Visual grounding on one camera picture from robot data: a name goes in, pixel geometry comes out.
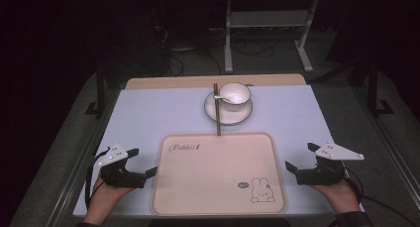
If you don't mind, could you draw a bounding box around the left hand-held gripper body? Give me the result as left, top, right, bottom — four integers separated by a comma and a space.
96, 143, 147, 189

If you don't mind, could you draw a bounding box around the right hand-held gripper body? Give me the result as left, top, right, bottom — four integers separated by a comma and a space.
295, 141, 366, 186

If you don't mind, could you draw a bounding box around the person's left hand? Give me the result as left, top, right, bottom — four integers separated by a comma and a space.
85, 176, 134, 219

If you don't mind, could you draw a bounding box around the person's right hand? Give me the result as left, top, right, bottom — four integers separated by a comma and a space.
309, 178, 363, 215

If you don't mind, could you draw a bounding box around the pale blue table mat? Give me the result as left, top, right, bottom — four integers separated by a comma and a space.
72, 84, 365, 218

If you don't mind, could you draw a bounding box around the pink rabbit print tray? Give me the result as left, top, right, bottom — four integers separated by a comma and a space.
151, 131, 287, 217

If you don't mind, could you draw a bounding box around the black metal stand leg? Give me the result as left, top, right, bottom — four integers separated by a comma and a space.
84, 62, 108, 118
366, 59, 394, 118

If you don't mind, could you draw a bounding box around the white saucer plate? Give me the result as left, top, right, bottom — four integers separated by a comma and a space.
203, 89, 254, 126

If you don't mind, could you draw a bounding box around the wooden table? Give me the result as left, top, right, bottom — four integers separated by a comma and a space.
125, 73, 307, 90

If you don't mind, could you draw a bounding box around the person's dark clothing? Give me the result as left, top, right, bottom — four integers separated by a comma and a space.
148, 217, 291, 227

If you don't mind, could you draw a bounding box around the white bowl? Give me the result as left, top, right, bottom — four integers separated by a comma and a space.
219, 82, 252, 112

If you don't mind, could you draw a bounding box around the white ceramic spoon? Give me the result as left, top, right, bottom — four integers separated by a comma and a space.
213, 94, 236, 105

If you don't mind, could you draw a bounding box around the dark brown chopstick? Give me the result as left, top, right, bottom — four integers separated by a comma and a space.
215, 82, 222, 137
213, 82, 220, 137

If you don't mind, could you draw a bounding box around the white metal stand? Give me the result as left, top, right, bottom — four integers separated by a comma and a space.
223, 0, 320, 74

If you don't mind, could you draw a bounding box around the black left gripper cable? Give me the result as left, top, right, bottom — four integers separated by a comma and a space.
84, 147, 111, 209

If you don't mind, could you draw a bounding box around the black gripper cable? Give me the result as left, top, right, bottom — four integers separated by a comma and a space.
84, 147, 111, 209
343, 167, 420, 227

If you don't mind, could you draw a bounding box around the silver metal frame rail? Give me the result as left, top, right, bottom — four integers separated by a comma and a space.
351, 86, 420, 201
46, 87, 122, 227

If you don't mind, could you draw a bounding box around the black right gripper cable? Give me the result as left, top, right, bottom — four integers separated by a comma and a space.
343, 167, 420, 227

